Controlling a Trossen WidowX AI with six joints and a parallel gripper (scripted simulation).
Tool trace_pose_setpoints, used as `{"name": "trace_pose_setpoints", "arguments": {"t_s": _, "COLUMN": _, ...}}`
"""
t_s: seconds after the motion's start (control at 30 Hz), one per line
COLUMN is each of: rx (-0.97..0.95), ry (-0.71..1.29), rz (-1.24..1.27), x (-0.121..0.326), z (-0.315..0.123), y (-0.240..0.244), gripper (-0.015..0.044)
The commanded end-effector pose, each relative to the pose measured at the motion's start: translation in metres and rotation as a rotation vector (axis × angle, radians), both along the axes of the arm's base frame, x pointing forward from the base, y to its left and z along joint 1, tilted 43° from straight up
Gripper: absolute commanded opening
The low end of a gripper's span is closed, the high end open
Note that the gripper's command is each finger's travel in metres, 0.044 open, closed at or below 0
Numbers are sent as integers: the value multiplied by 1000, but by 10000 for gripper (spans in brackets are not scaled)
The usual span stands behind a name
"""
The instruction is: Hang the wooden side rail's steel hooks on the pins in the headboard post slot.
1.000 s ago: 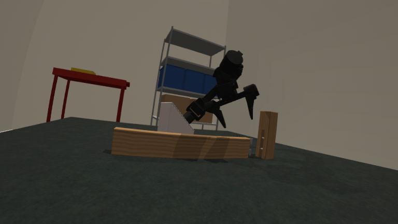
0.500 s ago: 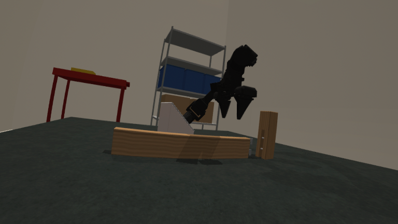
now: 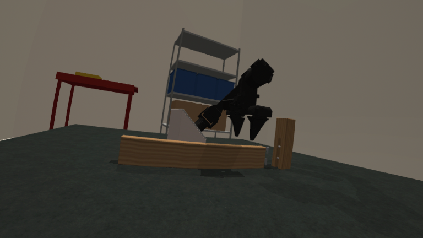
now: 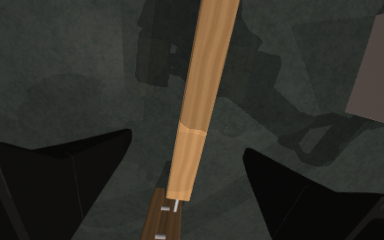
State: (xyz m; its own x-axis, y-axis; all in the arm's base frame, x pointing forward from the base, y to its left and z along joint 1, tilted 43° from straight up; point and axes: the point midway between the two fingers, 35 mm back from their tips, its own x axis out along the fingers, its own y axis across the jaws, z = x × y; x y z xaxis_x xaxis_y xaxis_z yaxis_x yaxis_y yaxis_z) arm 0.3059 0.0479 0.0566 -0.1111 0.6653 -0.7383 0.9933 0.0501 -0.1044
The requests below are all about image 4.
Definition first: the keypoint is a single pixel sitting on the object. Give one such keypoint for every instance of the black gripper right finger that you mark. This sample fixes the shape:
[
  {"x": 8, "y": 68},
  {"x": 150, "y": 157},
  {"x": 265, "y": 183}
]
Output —
[{"x": 297, "y": 208}]

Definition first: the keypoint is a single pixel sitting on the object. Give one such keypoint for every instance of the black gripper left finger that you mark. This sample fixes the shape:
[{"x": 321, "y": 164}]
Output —
[{"x": 47, "y": 192}]

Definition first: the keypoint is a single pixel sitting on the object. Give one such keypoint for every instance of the brown wooden post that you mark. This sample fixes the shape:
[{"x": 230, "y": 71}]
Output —
[{"x": 161, "y": 222}]

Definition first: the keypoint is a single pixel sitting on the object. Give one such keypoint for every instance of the wooden side rail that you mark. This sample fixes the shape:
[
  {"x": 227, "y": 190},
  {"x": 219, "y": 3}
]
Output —
[{"x": 212, "y": 36}]

